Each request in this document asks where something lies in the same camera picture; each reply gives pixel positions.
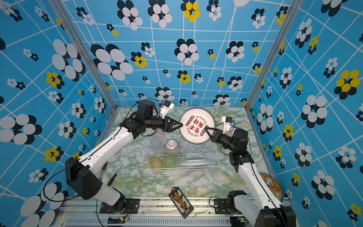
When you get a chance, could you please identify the cartoon round mat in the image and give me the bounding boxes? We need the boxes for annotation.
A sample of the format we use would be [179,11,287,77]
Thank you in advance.
[260,173,284,202]

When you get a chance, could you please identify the yellow transparent cup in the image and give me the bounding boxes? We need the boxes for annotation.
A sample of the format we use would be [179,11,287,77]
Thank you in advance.
[149,156,164,169]

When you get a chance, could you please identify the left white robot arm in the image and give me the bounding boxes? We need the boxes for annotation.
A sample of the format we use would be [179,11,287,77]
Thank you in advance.
[65,100,183,212]

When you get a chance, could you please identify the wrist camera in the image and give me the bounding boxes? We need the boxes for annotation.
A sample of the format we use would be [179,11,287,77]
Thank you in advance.
[159,100,175,119]
[221,116,235,134]

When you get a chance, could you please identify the small green circuit board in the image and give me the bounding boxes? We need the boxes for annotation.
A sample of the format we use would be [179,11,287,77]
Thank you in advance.
[107,217,126,224]

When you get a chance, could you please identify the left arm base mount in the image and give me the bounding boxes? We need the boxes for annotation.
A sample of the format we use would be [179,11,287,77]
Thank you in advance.
[99,198,141,214]

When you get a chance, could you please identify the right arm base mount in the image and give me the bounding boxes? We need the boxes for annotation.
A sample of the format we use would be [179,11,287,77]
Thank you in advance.
[211,198,233,215]

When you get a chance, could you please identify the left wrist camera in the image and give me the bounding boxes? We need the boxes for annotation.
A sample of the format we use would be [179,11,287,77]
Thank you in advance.
[159,100,175,119]

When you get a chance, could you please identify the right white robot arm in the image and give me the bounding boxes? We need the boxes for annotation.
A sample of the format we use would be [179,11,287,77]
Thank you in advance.
[205,127,296,227]

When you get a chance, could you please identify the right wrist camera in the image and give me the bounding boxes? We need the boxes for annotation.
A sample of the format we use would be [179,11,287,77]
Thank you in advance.
[221,116,235,134]

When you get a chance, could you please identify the white plate red characters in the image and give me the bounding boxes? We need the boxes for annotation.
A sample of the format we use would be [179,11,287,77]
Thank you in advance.
[179,108,216,144]

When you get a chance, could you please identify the aluminium front rail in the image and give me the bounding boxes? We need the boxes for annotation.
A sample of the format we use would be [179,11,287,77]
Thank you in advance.
[54,197,252,227]

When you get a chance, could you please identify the green transparent cup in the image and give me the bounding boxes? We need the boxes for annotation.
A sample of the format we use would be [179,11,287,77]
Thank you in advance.
[164,153,178,168]

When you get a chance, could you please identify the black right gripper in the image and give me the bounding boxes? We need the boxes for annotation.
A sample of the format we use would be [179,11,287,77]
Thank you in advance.
[206,127,237,155]

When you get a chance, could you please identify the large plain white plate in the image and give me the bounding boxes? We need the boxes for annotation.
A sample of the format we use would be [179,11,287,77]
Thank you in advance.
[178,159,213,166]

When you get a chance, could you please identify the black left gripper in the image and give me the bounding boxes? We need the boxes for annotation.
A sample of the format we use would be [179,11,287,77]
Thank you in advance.
[145,114,183,132]

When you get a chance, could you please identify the white wire dish rack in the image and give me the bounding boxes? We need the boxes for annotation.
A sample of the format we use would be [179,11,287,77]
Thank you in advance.
[140,130,220,172]

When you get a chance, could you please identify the pink transparent plastic cup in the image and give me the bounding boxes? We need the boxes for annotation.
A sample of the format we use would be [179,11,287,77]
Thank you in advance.
[154,129,166,141]

